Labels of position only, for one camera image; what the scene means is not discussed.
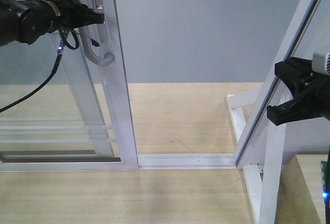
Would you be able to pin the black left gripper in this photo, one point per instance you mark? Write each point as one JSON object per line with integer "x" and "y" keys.
{"x": 74, "y": 14}

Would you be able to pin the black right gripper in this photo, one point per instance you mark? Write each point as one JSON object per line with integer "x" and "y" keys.
{"x": 297, "y": 75}

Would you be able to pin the white framed sliding glass door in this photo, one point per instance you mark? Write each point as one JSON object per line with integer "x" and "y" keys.
{"x": 60, "y": 111}

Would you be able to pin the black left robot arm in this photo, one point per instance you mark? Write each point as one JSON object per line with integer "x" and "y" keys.
{"x": 25, "y": 21}

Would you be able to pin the white triangular support brace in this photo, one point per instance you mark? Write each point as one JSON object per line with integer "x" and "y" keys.
{"x": 263, "y": 180}

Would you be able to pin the light wooden box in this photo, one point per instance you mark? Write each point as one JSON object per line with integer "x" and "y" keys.
{"x": 300, "y": 192}

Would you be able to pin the aluminium floor track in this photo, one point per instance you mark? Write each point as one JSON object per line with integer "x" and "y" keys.
{"x": 186, "y": 161}

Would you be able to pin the grey door handle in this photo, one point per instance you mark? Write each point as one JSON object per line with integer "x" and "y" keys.
{"x": 94, "y": 38}

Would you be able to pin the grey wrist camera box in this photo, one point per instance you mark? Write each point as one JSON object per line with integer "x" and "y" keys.
{"x": 320, "y": 63}

